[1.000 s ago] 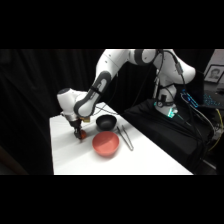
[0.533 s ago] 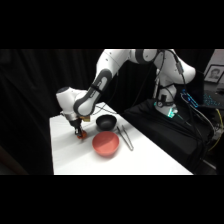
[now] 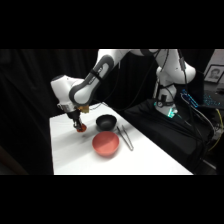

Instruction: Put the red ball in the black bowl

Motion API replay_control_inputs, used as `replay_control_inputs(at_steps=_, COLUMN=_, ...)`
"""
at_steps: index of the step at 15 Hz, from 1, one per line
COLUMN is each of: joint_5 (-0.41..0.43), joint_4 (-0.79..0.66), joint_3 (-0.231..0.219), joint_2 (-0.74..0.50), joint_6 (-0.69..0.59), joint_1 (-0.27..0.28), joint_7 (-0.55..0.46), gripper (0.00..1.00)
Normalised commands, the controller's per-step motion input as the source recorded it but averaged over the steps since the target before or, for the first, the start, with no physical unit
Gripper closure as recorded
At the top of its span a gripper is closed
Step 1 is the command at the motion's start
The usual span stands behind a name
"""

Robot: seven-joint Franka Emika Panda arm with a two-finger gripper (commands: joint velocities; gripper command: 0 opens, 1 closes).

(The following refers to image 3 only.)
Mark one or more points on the black bowl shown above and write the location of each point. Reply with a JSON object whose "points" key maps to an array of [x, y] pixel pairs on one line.
{"points": [[106, 122]]}

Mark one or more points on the black robot stand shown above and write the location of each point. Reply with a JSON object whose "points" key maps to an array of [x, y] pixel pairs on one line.
{"points": [[166, 136]]}

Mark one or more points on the blue lit keyboard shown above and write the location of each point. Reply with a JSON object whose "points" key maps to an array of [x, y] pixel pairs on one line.
{"points": [[204, 98]]}

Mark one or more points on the small green light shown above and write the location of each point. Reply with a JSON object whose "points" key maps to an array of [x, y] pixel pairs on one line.
{"points": [[171, 113]]}

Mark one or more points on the metal tongs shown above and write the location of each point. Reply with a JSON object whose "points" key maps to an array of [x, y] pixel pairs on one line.
{"points": [[128, 141]]}

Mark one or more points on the black curtain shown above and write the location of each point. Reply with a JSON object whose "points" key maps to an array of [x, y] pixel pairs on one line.
{"points": [[26, 100]]}

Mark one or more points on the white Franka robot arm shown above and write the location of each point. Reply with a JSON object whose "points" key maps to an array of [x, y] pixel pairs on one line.
{"points": [[85, 89]]}

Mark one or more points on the red orange dotted ball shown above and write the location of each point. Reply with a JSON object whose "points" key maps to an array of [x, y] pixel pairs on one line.
{"points": [[82, 129]]}

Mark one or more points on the red bowl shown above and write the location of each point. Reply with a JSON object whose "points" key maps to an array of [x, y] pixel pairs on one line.
{"points": [[105, 144]]}

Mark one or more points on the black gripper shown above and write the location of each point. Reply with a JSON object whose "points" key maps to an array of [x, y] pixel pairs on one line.
{"points": [[74, 116]]}

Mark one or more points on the framed portrait picture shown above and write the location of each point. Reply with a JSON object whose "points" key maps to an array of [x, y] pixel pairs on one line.
{"points": [[214, 73]]}

